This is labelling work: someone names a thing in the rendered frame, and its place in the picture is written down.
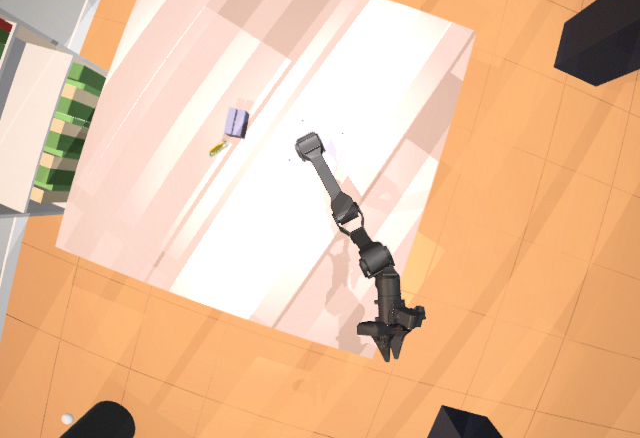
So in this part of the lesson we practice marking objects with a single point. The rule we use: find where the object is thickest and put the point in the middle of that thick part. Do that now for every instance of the gold coin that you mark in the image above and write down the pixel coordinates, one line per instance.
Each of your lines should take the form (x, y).
(216, 148)

